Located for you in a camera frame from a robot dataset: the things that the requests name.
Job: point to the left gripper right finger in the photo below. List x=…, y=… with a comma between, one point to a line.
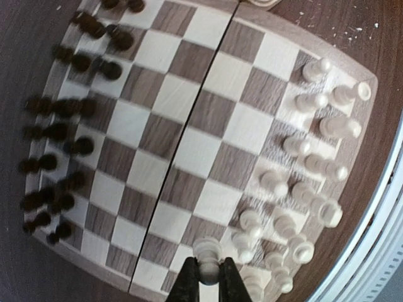
x=231, y=285

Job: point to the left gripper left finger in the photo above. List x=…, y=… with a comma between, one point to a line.
x=186, y=286

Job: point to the white chess piece six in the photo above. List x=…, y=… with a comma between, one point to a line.
x=255, y=281

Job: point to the white pawn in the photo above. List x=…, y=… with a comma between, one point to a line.
x=208, y=253

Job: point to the white chess piece eight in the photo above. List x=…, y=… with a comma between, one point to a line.
x=243, y=245

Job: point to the white chess piece two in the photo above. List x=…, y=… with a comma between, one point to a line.
x=280, y=273

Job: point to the white chess piece one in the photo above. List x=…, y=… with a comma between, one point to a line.
x=301, y=249

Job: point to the white chess piece five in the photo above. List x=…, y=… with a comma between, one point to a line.
x=327, y=211

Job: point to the white chess piece three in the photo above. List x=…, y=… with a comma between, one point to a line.
x=326, y=167

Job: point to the white chess piece seven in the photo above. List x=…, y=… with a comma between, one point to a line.
x=340, y=127

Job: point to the white chess piece four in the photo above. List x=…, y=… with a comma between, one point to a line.
x=344, y=95

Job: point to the black chess piece far left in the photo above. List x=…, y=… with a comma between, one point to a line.
x=62, y=231

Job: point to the black chess piece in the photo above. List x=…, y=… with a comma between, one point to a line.
x=62, y=231
x=136, y=6

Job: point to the wooden chess board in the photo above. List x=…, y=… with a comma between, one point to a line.
x=217, y=107

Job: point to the black chess piece far right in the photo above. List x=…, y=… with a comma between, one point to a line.
x=136, y=6

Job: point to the black advanced pawn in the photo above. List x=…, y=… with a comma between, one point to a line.
x=82, y=146

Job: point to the aluminium front rail frame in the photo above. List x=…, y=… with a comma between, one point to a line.
x=374, y=251

